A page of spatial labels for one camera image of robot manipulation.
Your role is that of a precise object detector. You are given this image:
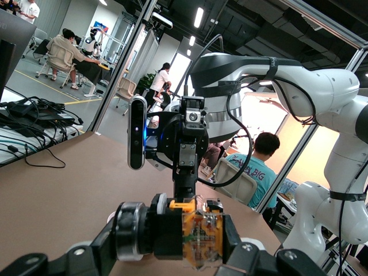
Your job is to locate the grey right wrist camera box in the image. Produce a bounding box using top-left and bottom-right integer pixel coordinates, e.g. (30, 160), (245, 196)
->
(127, 95), (148, 171)

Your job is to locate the person in teal shirt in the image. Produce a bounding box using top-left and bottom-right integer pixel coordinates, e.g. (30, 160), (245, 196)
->
(225, 132), (281, 209)

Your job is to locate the slanted aluminium frame post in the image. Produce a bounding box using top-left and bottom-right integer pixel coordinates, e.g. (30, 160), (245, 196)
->
(91, 0), (158, 133)

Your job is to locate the person in white t-shirt standing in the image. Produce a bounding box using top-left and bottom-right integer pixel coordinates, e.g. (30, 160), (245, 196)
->
(16, 0), (41, 25)

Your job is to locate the white overhead sensor bar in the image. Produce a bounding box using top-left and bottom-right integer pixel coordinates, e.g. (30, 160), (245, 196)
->
(151, 11), (174, 30)

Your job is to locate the white humanoid robot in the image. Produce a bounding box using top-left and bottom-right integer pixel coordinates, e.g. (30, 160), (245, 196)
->
(82, 27), (102, 57)

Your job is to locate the white office chair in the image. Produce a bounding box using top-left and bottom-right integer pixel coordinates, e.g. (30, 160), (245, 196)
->
(35, 43), (77, 89)

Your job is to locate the person in beige hoodie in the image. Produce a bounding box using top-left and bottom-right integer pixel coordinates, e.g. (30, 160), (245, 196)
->
(45, 28), (101, 90)

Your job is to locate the beige chair with slatted back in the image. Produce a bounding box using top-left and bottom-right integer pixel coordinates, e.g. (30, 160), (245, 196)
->
(214, 157), (258, 206)

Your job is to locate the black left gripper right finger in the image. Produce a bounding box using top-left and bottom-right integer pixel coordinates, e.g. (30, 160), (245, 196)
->
(214, 214), (328, 276)

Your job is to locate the dark monitor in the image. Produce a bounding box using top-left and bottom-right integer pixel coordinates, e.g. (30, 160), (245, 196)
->
(0, 8), (37, 100)

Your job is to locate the black cable tangle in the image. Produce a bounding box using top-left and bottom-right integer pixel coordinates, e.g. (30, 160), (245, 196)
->
(0, 96), (85, 170)

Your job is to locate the beige shell chair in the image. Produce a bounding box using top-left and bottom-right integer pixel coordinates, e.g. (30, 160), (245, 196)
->
(116, 77), (137, 116)

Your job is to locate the aluminium window frame post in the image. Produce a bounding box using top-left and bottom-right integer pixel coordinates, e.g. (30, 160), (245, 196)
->
(255, 47), (368, 214)

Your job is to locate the green potted plant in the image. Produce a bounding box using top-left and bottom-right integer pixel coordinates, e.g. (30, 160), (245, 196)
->
(136, 73), (156, 95)

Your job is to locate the person in white shirt bending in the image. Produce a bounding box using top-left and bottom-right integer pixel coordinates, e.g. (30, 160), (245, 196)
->
(145, 62), (173, 112)

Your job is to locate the orange push button switch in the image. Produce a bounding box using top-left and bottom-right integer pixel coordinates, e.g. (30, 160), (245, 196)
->
(110, 193), (232, 271)

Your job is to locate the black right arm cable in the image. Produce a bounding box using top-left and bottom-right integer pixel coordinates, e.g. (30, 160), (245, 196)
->
(183, 33), (317, 188)

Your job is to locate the long ceiling light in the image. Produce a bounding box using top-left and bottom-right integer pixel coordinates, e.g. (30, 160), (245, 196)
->
(194, 7), (205, 29)

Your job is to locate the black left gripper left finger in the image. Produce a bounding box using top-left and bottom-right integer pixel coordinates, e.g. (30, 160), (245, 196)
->
(0, 218), (119, 276)

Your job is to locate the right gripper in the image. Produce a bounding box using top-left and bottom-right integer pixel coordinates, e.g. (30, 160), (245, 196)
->
(156, 96), (210, 204)

